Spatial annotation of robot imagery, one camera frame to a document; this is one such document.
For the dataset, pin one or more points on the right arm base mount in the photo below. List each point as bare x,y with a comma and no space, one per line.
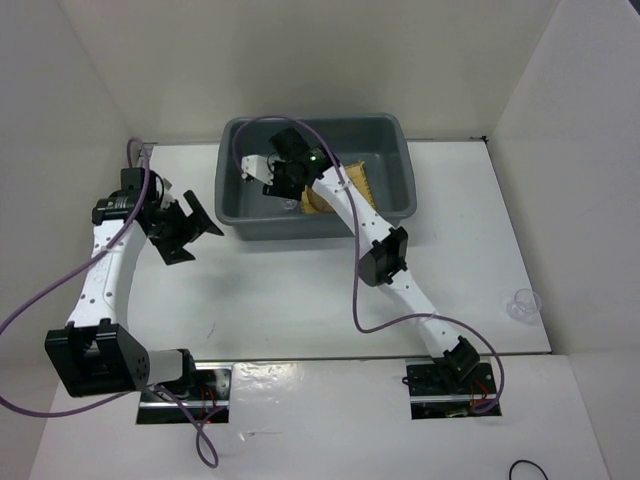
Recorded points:
430,399

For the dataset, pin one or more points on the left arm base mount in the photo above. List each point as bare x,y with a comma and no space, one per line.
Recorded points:
207,400

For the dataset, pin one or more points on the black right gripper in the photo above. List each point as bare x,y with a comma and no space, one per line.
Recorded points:
274,188

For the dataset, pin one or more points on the clear plastic cup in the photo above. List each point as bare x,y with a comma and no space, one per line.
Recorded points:
290,205
524,305

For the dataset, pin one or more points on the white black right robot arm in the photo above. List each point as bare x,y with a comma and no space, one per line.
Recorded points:
380,262

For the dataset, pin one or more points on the clear glass plate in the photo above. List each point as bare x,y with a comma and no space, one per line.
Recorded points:
316,200

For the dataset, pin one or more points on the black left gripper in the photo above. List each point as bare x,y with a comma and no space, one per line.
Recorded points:
192,227

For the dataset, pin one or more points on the yellow woven bamboo mat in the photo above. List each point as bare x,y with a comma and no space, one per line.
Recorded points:
313,203

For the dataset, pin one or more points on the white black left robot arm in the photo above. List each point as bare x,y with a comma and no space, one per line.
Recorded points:
94,353

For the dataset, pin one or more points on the grey plastic bin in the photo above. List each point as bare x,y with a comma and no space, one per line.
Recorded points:
375,140

